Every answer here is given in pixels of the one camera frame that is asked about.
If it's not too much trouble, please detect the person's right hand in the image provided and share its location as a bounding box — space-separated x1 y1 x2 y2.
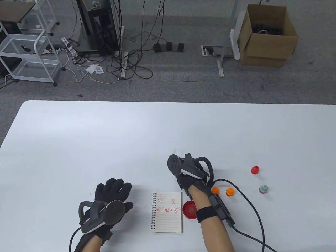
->
173 161 213 197

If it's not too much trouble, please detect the person's left hand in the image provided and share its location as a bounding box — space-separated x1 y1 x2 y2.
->
78 178 134 246

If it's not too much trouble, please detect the red round ink pad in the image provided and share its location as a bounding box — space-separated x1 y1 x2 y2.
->
183 201 198 220

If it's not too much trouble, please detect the spiral lined notebook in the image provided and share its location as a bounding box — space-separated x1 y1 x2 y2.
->
151 191 183 233

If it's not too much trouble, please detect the person's left forearm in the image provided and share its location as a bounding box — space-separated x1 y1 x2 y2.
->
75 234 104 252

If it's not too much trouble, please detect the person's right forearm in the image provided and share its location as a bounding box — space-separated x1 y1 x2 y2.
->
189 185 235 252

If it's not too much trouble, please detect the black grey handheld controller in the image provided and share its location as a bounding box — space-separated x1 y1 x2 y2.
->
167 153 214 184
78 200 125 234

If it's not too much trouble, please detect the grey metal table leg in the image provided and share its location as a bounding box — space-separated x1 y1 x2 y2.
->
217 0 240 78

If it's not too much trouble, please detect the white paper tag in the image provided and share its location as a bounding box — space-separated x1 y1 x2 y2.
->
86 63 104 75

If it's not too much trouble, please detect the metal floor outlet box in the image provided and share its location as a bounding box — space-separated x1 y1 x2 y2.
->
201 45 234 58

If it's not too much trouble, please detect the white plastic bar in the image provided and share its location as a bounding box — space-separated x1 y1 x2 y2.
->
230 10 246 61

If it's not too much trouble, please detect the white power strip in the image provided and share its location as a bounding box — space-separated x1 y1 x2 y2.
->
61 37 78 57

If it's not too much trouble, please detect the brown cardboard box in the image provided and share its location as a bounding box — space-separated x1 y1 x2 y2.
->
238 4 300 68

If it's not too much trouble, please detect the black computer cabinet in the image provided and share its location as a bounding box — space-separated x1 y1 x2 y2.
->
76 0 122 56

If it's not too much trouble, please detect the brown wooden side table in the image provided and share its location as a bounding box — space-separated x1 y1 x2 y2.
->
0 1 36 24

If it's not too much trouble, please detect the black wrist camera strap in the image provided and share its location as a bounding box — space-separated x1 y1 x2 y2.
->
195 193 235 228

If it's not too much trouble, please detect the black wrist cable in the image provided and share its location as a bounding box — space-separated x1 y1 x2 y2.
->
211 179 277 252
69 227 82 252

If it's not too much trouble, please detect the white cable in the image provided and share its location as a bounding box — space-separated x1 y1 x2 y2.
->
63 49 121 85

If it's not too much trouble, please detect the tangle of black cables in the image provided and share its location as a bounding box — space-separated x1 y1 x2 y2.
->
106 0 168 80

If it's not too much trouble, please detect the aluminium floor rail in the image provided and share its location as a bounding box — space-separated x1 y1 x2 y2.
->
120 51 129 79

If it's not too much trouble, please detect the black foot pedal switch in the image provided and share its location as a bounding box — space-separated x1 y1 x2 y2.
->
153 42 185 53

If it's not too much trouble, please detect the white wire cart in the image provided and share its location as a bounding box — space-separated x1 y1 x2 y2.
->
0 0 66 87

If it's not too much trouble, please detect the bundle of black cords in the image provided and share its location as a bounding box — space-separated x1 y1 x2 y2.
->
252 23 284 36

